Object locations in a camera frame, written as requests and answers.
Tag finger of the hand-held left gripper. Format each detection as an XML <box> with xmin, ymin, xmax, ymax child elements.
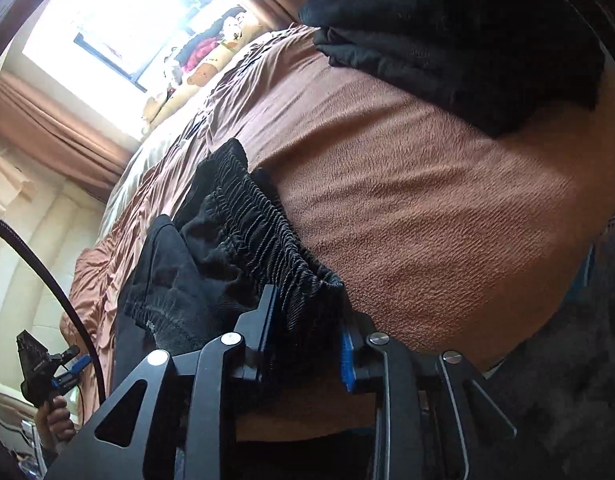
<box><xmin>48</xmin><ymin>345</ymin><xmax>92</xmax><ymax>368</ymax></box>
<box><xmin>52</xmin><ymin>367</ymin><xmax>83</xmax><ymax>396</ymax></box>

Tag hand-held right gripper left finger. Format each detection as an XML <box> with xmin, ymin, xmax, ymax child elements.
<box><xmin>45</xmin><ymin>285</ymin><xmax>281</xmax><ymax>480</ymax></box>

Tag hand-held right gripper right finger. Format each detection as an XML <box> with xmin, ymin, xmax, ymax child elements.
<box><xmin>337</xmin><ymin>322</ymin><xmax>518</xmax><ymax>480</ymax></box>

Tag black pants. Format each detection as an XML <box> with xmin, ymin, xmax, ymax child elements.
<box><xmin>112</xmin><ymin>137</ymin><xmax>345</xmax><ymax>411</ymax></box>

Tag person's left hand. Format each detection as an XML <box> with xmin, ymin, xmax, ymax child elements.
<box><xmin>35</xmin><ymin>395</ymin><xmax>76</xmax><ymax>448</ymax></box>

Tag cream padded headboard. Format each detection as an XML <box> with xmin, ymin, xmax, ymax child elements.
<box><xmin>0</xmin><ymin>180</ymin><xmax>113</xmax><ymax>411</ymax></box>

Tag brown fleece blanket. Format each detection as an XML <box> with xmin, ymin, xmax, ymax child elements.
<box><xmin>60</xmin><ymin>25</ymin><xmax>615</xmax><ymax>441</ymax></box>

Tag white bed sheet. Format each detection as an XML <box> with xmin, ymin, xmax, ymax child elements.
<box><xmin>95</xmin><ymin>30</ymin><xmax>273</xmax><ymax>241</ymax></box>

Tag bear print pillow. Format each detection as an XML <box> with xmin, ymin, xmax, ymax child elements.
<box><xmin>140</xmin><ymin>7</ymin><xmax>263</xmax><ymax>133</ymax></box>

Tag red and black clothes pile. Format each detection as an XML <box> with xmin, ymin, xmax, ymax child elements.
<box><xmin>180</xmin><ymin>30</ymin><xmax>223</xmax><ymax>73</ymax></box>

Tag stack of folded black clothes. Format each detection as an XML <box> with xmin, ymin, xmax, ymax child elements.
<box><xmin>298</xmin><ymin>0</ymin><xmax>605</xmax><ymax>138</ymax></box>

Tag window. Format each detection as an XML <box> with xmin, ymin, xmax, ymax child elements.
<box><xmin>22</xmin><ymin>0</ymin><xmax>248</xmax><ymax>141</ymax></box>

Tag thick black sleeved cable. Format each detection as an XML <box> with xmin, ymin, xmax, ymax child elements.
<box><xmin>0</xmin><ymin>210</ymin><xmax>108</xmax><ymax>406</ymax></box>

